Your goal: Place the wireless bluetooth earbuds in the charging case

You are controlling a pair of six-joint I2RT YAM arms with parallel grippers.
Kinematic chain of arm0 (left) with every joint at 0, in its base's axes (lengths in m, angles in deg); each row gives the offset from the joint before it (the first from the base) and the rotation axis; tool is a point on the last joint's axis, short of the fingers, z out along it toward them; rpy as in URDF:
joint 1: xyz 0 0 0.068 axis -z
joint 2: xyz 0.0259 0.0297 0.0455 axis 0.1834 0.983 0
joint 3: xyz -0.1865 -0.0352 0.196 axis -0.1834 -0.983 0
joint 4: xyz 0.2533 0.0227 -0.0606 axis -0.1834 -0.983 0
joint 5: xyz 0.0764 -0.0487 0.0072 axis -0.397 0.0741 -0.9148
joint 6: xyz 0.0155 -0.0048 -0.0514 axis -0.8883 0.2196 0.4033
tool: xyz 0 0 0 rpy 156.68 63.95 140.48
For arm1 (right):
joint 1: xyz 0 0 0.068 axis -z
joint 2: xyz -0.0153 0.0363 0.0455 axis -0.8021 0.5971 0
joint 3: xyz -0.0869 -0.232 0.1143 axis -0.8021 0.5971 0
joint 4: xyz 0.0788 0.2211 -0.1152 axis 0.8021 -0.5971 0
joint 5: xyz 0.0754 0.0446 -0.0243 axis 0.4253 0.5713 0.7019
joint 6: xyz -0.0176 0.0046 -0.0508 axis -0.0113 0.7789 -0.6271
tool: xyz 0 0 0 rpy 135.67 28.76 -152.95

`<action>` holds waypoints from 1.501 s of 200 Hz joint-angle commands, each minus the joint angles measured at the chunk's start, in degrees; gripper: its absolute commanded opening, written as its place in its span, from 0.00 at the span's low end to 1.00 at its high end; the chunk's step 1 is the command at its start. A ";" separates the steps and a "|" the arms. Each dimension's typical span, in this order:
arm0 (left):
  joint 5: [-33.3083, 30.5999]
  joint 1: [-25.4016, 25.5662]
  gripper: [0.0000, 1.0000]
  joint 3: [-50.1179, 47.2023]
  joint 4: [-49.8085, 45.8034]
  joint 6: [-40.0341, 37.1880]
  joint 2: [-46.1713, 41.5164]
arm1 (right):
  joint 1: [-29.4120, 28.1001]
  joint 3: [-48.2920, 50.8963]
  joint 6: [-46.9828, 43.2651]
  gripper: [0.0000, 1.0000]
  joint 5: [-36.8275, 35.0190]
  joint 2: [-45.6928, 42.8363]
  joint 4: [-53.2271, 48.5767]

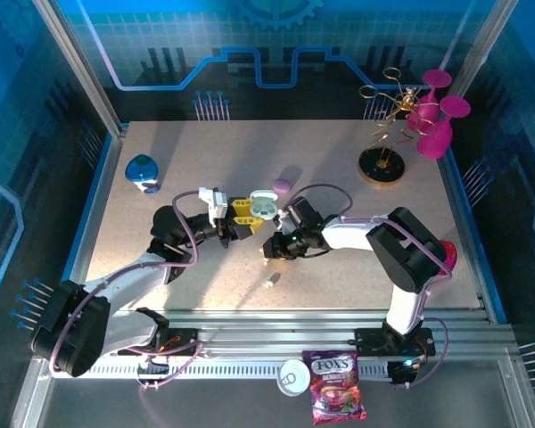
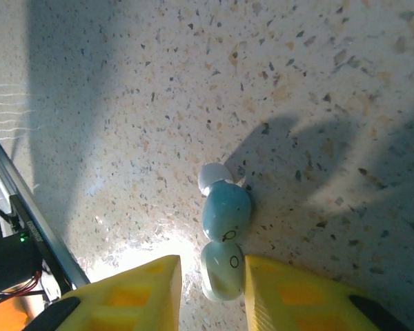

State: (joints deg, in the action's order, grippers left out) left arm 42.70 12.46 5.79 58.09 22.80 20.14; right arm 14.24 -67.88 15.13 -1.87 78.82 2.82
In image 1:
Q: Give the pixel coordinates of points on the blue white figurine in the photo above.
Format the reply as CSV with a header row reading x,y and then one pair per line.
x,y
140,169

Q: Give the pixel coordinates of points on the aluminium frame rail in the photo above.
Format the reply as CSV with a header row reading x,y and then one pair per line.
x,y
272,332

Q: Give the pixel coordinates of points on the aluminium frame post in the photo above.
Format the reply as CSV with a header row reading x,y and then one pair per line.
x,y
483,44
78,67

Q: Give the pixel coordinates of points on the black controller box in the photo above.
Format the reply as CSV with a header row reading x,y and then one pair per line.
x,y
403,373

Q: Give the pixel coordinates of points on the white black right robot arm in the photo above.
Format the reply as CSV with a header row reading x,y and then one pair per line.
x,y
352,232

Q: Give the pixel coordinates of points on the pink stemmed glass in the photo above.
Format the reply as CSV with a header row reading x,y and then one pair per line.
x,y
437,79
434,142

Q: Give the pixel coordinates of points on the red plastic object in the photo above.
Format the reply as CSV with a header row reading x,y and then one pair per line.
x,y
450,254

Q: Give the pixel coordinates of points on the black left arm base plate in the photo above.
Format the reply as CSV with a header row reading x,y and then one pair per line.
x,y
183,341

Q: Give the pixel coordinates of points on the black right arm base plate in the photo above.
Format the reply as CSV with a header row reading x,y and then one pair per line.
x,y
370,341

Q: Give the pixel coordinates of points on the green earbud charging case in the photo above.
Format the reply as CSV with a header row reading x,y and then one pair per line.
x,y
264,207

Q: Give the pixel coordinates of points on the small grey piece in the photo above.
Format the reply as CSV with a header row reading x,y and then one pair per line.
x,y
273,280

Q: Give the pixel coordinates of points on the purple earbud charging case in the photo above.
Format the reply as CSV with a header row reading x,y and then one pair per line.
x,y
282,185

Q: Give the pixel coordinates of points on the purple Fox's candy bag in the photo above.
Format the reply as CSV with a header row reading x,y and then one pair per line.
x,y
334,388

